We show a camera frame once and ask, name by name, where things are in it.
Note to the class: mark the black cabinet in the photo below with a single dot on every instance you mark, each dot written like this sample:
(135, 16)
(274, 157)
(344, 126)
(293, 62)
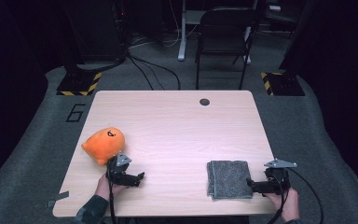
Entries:
(96, 31)

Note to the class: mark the black tape floor mark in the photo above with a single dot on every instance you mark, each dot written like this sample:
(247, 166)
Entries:
(76, 113)

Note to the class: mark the person's right hand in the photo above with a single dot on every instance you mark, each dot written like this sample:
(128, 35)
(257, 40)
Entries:
(289, 203)

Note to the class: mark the orange plush toy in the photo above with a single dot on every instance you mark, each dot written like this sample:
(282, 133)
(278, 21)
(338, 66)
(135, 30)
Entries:
(104, 145)

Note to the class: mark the black striped stand base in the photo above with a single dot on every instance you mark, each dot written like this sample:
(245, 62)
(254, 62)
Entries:
(284, 84)
(77, 84)

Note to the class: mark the white desk leg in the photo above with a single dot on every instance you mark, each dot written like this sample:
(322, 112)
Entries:
(182, 34)

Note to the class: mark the black folding chair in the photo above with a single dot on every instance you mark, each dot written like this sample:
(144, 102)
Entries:
(223, 34)

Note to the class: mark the grey table grommet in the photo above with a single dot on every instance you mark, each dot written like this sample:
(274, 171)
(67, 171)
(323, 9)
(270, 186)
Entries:
(204, 101)

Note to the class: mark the person's left hand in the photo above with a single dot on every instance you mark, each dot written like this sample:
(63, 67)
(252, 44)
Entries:
(103, 188)

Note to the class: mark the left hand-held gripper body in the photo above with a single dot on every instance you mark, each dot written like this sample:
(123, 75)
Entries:
(116, 171)

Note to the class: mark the grey tape strip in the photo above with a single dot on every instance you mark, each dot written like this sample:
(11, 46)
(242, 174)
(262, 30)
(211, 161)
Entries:
(57, 197)

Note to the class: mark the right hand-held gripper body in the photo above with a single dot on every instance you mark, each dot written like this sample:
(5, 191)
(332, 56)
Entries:
(276, 182)

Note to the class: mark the grey towel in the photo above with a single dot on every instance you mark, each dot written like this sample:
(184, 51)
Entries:
(228, 179)

